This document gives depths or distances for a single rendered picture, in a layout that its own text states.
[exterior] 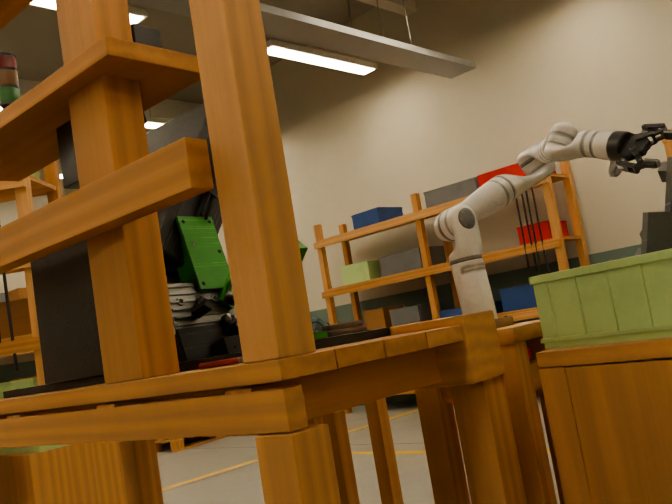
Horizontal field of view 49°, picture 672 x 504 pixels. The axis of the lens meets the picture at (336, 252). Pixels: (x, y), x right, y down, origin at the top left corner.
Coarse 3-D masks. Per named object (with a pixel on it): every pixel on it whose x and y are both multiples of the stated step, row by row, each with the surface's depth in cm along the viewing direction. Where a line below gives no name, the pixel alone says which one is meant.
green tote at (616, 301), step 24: (600, 264) 156; (624, 264) 151; (648, 264) 147; (552, 288) 167; (576, 288) 161; (600, 288) 157; (624, 288) 152; (648, 288) 148; (552, 312) 167; (576, 312) 162; (600, 312) 157; (624, 312) 152; (648, 312) 148; (552, 336) 168; (576, 336) 162; (600, 336) 157; (624, 336) 153; (648, 336) 148
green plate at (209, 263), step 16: (192, 224) 194; (208, 224) 198; (192, 240) 191; (208, 240) 195; (192, 256) 189; (208, 256) 193; (224, 256) 197; (192, 272) 190; (208, 272) 190; (224, 272) 194; (208, 288) 188
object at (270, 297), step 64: (64, 0) 159; (192, 0) 130; (256, 0) 131; (64, 64) 159; (256, 64) 128; (128, 128) 152; (256, 128) 125; (256, 192) 122; (128, 256) 146; (256, 256) 121; (128, 320) 146; (256, 320) 121
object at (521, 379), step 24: (504, 360) 182; (528, 360) 184; (504, 384) 182; (528, 384) 182; (432, 408) 194; (528, 408) 179; (432, 432) 194; (456, 432) 197; (528, 432) 178; (432, 456) 195; (456, 456) 194; (528, 456) 178; (552, 456) 200; (432, 480) 195; (456, 480) 192; (528, 480) 179; (552, 480) 182
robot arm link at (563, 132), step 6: (552, 126) 200; (558, 126) 197; (564, 126) 196; (570, 126) 196; (552, 132) 198; (558, 132) 196; (564, 132) 196; (570, 132) 196; (576, 132) 197; (546, 138) 205; (552, 138) 197; (558, 138) 196; (564, 138) 196; (570, 138) 196; (540, 150) 208
